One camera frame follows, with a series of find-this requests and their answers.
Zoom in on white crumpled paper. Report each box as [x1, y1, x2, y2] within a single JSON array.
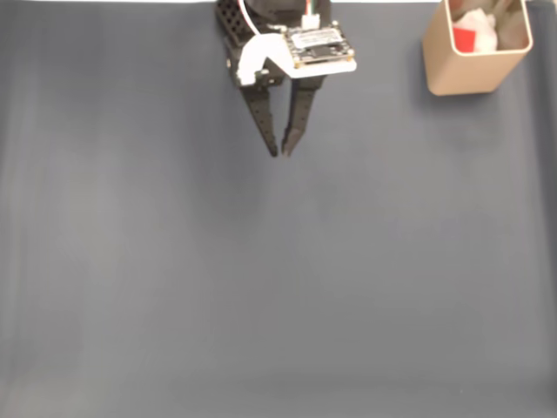
[[452, 8, 500, 54]]

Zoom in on white red servo cable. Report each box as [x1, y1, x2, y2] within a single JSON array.
[[237, 0, 263, 36]]

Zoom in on beige metal box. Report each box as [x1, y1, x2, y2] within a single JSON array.
[[420, 0, 534, 97]]

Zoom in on red cube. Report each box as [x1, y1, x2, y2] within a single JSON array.
[[452, 25, 478, 54]]

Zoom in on dark grey table mat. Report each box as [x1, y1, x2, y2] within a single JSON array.
[[0, 3, 557, 418]]

